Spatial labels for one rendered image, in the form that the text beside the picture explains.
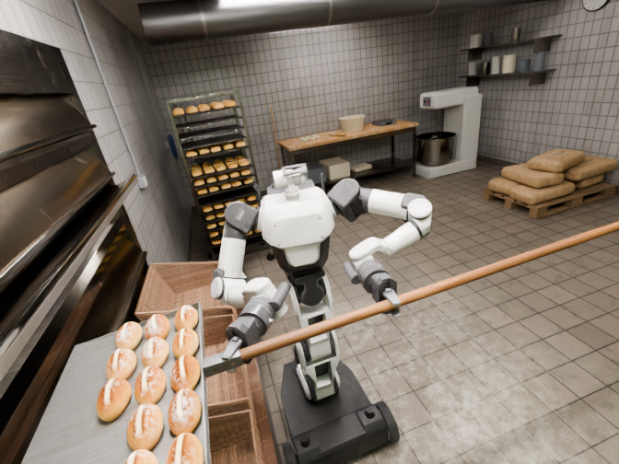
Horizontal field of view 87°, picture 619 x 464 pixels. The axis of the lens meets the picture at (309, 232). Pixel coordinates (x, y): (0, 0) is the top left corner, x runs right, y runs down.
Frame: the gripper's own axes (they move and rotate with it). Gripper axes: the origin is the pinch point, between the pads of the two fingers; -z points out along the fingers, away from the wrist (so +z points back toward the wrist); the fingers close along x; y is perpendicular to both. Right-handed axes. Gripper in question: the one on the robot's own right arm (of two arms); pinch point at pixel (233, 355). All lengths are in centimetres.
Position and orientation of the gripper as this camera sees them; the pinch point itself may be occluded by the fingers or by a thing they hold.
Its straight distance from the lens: 87.7
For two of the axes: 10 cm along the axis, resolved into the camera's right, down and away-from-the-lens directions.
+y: 9.5, 0.1, -3.0
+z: 2.8, -4.5, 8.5
